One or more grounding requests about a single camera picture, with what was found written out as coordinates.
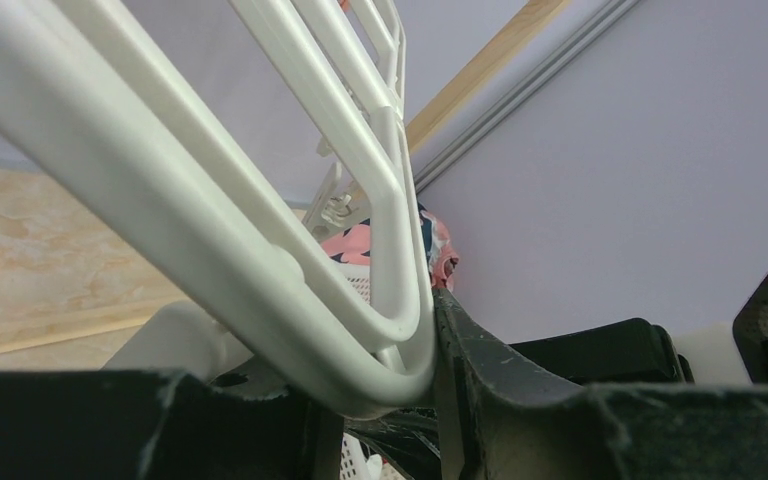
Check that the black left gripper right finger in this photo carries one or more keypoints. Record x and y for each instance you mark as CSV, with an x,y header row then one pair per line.
x,y
501,416

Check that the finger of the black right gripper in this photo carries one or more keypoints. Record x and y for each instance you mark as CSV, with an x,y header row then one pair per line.
x,y
407,438

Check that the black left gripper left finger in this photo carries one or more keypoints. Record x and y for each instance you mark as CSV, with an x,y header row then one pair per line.
x,y
162,424

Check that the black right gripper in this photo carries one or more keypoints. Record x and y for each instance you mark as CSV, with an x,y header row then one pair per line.
x,y
629,351

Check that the white plastic clip hanger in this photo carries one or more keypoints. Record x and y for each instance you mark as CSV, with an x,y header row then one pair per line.
x,y
225,185

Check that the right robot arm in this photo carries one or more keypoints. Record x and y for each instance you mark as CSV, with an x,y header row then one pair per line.
x,y
729,354

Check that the white hanger clip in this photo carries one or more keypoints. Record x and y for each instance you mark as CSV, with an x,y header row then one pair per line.
x,y
332,207

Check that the white plastic laundry basket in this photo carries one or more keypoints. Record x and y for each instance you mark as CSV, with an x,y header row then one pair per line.
x,y
356,368

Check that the pink patterned cloth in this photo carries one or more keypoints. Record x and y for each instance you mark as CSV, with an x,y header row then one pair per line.
x,y
366,244

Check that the wooden drying rack frame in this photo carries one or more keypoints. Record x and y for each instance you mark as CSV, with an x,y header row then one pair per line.
x,y
225,232

